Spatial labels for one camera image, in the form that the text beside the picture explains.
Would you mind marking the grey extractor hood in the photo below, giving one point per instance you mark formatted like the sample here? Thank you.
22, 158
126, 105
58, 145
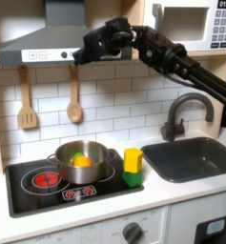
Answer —
38, 41

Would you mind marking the wooden spoon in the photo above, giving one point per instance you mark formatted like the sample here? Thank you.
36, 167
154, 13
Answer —
74, 112

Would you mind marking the slotted wooden spatula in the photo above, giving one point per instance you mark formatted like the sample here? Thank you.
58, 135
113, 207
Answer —
27, 117

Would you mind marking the white toy microwave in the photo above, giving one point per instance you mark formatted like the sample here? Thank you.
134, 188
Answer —
187, 22

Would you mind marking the orange toy carrot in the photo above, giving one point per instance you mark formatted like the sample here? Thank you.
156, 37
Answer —
82, 162

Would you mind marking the wooden shelf board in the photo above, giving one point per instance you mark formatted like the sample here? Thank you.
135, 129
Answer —
213, 53

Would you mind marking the dark grey tap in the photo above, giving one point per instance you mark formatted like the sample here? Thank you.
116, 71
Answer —
171, 127

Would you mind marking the yellow hexagonal block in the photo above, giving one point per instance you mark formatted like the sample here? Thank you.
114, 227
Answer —
132, 160

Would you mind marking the steel pot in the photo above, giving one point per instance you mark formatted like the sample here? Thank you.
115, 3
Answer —
86, 174

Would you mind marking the green cube block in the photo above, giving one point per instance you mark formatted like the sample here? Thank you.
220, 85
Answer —
132, 179

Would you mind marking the dark grey sink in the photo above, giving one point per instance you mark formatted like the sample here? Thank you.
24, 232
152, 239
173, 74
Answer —
187, 162

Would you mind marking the black stove top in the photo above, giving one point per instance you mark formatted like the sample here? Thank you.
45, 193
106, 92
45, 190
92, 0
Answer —
28, 200

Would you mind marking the grey oven knob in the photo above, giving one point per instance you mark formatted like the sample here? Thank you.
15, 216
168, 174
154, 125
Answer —
132, 233

